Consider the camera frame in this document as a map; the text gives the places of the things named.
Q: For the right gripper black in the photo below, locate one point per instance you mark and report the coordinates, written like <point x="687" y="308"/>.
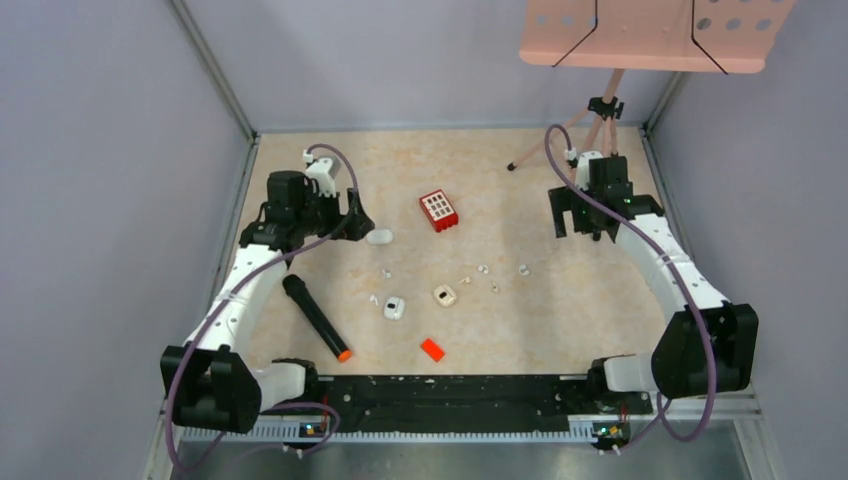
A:
<point x="565" y="199"/>

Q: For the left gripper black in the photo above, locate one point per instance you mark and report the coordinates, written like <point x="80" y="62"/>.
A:
<point x="362" y="222"/>

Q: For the beige earbud case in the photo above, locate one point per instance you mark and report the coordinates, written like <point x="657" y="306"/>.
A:
<point x="445" y="296"/>

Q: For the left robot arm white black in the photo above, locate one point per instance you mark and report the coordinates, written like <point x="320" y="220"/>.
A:
<point x="207" y="380"/>

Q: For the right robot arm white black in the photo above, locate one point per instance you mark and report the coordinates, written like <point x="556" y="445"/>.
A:
<point x="677" y="366"/>

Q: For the closed white earbud case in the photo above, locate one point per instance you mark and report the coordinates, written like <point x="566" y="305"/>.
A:
<point x="380" y="237"/>

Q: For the open white earbud case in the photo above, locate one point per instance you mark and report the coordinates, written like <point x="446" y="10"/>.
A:
<point x="394" y="308"/>

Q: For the black marker orange cap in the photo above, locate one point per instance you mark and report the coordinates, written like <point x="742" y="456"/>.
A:
<point x="296" y="289"/>

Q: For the red block with windows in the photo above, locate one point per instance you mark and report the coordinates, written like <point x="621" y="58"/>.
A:
<point x="439" y="210"/>

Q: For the small orange red block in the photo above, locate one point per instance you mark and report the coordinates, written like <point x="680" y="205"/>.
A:
<point x="432" y="349"/>

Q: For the pink music stand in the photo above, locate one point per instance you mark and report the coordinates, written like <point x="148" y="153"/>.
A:
<point x="723" y="36"/>

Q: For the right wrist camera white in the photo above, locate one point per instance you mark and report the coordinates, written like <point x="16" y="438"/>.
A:
<point x="579" y="165"/>

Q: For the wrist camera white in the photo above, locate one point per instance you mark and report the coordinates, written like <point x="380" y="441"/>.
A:
<point x="323" y="172"/>
<point x="579" y="165"/>

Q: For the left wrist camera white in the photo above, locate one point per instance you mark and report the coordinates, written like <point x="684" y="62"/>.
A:
<point x="323" y="172"/>

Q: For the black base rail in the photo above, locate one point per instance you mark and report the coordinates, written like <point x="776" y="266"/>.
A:
<point x="467" y="404"/>

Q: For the grey cable duct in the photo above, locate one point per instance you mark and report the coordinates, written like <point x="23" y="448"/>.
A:
<point x="279" y="430"/>

